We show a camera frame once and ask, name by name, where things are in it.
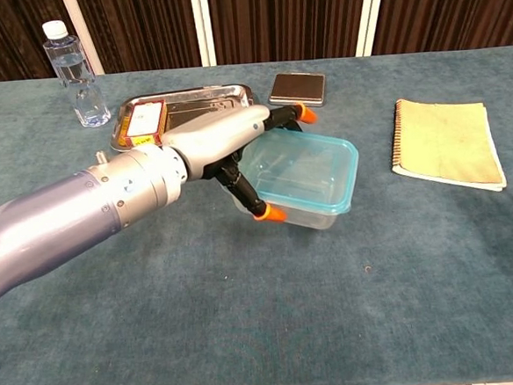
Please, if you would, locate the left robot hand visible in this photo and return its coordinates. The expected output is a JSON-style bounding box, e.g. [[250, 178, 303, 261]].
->
[[158, 99, 325, 231]]

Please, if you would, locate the blue plastic piece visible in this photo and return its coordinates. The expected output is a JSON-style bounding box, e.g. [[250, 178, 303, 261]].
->
[[234, 122, 364, 223]]

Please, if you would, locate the clear container with teal lid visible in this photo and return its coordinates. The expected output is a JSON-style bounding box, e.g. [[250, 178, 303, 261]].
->
[[229, 126, 364, 237]]

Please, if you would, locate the red yellow card box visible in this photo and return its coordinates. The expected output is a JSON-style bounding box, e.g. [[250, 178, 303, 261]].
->
[[114, 98, 171, 149]]

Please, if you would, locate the stainless steel tray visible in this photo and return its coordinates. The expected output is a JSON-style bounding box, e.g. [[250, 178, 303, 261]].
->
[[106, 82, 261, 154]]

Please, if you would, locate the square metal digital scale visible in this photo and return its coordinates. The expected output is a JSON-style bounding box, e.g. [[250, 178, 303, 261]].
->
[[266, 69, 329, 112]]

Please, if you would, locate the clear plastic water bottle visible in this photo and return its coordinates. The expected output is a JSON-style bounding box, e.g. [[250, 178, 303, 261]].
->
[[40, 17, 112, 131]]

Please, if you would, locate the blue table cloth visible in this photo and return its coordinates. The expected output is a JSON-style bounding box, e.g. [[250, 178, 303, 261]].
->
[[0, 44, 513, 385]]

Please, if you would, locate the spiral notebook kraft cover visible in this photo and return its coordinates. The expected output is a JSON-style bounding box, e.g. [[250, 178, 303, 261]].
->
[[386, 91, 509, 200]]

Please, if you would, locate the white partition post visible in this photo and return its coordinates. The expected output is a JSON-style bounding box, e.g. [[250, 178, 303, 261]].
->
[[60, 0, 105, 78], [189, 0, 218, 69], [351, 0, 392, 58]]

